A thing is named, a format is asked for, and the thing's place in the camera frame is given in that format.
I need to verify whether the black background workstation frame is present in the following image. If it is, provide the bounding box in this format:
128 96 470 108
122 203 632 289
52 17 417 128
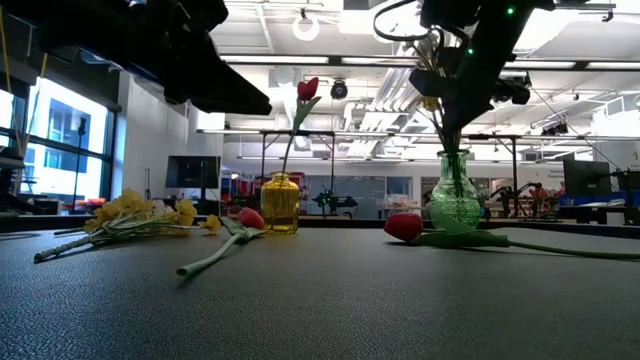
197 128 521 221

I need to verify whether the yellow glass vase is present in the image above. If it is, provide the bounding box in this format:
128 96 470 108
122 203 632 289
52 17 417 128
259 171 301 235

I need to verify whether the yellow artificial flower bunch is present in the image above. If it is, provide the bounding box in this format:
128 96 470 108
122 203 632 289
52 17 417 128
414 94 466 157
33 187 223 264

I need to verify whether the black table mat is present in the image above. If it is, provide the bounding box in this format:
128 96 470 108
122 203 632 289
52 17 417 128
0 227 640 360

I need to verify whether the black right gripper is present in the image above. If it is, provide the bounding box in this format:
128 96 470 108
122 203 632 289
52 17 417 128
408 18 532 152

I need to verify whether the black hanging camera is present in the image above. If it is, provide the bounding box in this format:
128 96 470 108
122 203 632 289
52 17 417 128
329 78 350 101

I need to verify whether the white ring light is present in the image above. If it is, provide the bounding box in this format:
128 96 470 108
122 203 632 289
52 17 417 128
292 12 321 43

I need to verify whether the red artificial tulip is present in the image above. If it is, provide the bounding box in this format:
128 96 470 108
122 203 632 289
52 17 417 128
279 76 324 176
383 207 640 261
175 207 267 279

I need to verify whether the green glass vase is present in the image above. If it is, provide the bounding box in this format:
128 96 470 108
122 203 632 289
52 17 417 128
428 148 482 230

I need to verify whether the black background monitor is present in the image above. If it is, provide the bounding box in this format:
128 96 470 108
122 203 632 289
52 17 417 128
164 154 222 202
562 158 614 199

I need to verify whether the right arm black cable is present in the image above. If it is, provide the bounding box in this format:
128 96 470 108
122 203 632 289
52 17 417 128
373 0 444 44

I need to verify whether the black metal table frame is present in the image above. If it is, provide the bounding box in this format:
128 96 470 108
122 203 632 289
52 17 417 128
0 213 640 240

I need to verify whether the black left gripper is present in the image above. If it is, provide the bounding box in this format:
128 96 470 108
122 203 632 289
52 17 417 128
114 0 274 117

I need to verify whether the black microphone stand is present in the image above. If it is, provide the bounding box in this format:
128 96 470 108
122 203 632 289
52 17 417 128
73 117 89 211

